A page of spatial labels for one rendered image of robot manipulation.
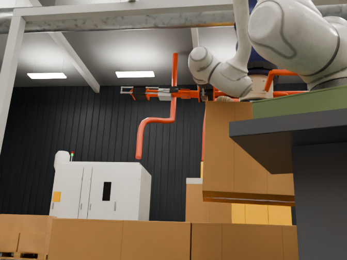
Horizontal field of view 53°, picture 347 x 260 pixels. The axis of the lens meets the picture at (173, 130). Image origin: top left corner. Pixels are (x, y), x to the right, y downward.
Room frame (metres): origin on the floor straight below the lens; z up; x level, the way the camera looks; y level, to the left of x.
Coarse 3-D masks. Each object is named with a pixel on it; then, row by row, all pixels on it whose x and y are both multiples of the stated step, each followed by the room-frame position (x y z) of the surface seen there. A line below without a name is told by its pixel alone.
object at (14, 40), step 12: (12, 24) 3.79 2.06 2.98; (24, 24) 3.88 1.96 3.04; (12, 36) 3.79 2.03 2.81; (12, 48) 3.78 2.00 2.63; (12, 60) 3.79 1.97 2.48; (12, 72) 3.83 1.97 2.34; (0, 84) 3.79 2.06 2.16; (12, 84) 3.87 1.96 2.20; (0, 96) 3.79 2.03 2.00; (0, 108) 3.78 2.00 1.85; (0, 120) 3.78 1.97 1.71; (0, 132) 3.82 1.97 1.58; (0, 144) 3.86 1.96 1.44
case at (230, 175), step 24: (216, 120) 1.43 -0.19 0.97; (240, 120) 1.42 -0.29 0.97; (216, 144) 1.43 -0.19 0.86; (216, 168) 1.43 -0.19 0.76; (240, 168) 1.42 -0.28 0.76; (264, 168) 1.41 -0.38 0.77; (216, 192) 1.46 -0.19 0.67; (240, 192) 1.42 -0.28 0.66; (264, 192) 1.41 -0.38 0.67; (288, 192) 1.40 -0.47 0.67
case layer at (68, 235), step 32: (64, 224) 1.55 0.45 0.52; (96, 224) 1.53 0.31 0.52; (128, 224) 1.51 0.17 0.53; (160, 224) 1.49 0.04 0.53; (192, 224) 1.47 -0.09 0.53; (224, 224) 1.45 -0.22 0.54; (256, 224) 1.43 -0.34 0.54; (64, 256) 1.54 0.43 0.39; (96, 256) 1.52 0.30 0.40; (128, 256) 1.50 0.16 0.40; (160, 256) 1.48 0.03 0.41; (192, 256) 1.47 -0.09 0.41; (224, 256) 1.45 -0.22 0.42; (256, 256) 1.43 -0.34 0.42; (288, 256) 1.41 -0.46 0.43
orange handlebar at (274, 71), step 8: (272, 72) 1.37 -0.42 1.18; (280, 72) 1.36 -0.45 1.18; (288, 72) 1.35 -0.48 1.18; (264, 88) 1.54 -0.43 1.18; (152, 96) 1.73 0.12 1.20; (176, 96) 1.71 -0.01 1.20; (184, 96) 1.69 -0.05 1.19; (192, 96) 1.69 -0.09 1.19; (216, 96) 1.67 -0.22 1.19; (232, 96) 1.66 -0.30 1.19
